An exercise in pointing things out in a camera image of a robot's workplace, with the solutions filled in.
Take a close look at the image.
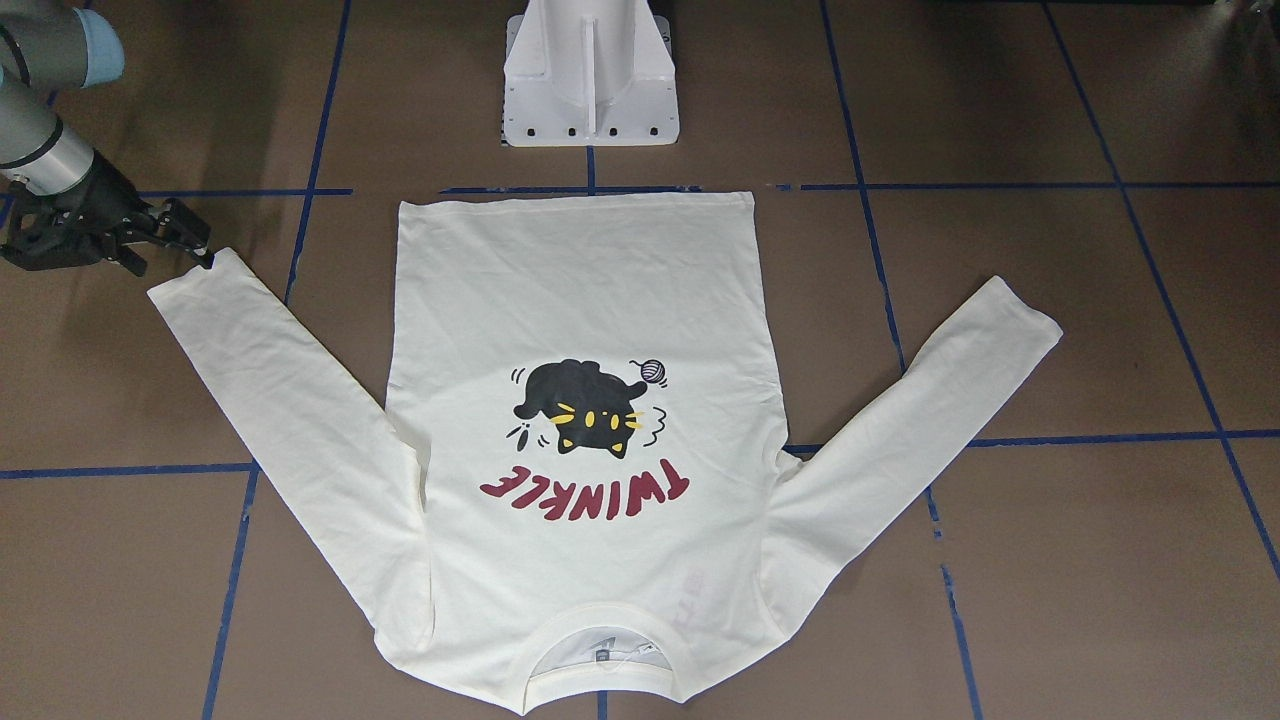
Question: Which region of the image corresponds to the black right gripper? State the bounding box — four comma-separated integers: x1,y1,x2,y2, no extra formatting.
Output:
1,151,214,278

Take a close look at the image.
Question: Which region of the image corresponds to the cream long sleeve shirt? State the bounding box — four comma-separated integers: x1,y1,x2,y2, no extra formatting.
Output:
148,192,1062,715

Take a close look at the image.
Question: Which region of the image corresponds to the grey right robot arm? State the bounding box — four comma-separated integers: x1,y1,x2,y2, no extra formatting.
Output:
1,1,212,275

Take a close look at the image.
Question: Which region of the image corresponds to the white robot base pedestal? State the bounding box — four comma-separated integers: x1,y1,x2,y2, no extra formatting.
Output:
502,1,681,149

